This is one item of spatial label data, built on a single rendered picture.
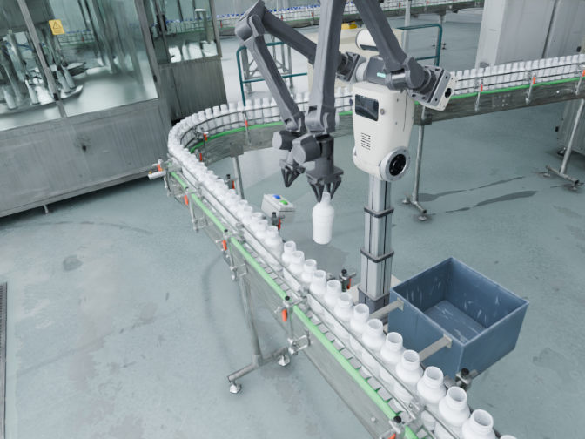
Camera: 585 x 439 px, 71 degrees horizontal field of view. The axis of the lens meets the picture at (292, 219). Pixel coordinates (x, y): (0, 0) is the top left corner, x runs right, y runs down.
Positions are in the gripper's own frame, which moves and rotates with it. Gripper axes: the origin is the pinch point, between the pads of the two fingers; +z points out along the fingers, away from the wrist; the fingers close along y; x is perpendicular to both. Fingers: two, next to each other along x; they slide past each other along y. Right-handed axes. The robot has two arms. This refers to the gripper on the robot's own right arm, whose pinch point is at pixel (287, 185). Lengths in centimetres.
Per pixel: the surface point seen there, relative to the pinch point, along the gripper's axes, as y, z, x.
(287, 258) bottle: 34.9, 12.6, -17.9
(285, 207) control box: 3.9, 8.1, -1.0
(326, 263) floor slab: -76, 87, 105
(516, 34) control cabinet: -256, -156, 513
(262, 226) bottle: 17.5, 9.3, -18.7
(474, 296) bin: 63, 19, 49
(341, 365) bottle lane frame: 68, 28, -16
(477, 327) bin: 68, 29, 51
